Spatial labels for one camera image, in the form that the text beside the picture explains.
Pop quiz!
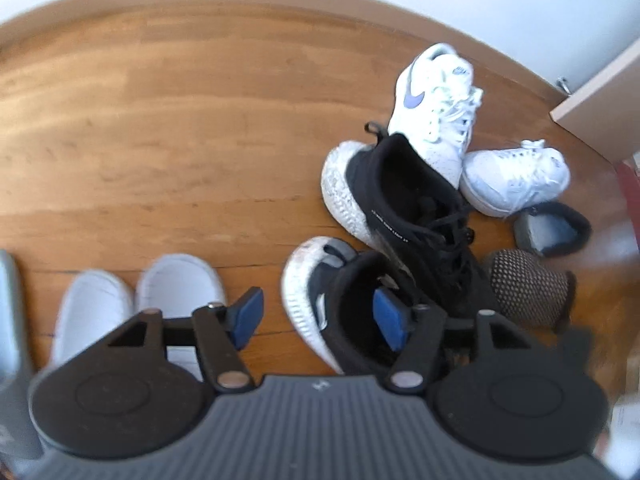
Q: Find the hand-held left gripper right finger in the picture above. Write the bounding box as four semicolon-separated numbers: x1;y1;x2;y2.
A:
372;286;538;393

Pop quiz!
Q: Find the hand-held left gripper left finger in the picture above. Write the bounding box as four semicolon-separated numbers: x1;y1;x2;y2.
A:
97;286;265;393

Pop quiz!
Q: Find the black sneaker with white sole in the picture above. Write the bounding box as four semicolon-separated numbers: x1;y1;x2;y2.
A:
320;121;501;318
281;236;451;376

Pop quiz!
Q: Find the grey slide slipper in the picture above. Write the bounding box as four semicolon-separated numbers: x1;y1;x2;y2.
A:
0;249;43;461
513;201;593;258

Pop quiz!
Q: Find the white loafer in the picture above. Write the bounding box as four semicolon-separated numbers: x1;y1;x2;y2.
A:
135;254;228;381
47;269;136;376

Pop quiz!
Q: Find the brown mesh shoe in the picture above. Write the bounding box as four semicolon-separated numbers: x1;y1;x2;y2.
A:
482;249;578;333

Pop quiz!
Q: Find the white sneaker with blue logo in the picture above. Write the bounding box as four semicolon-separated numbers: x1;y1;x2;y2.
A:
387;42;485;188

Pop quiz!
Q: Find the white paper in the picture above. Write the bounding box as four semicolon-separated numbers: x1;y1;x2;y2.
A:
606;394;640;463

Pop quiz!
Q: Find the red object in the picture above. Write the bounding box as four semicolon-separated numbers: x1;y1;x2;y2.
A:
615;157;640;251

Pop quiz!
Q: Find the beige cabinet door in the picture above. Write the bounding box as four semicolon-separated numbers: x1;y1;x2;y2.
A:
550;35;640;163

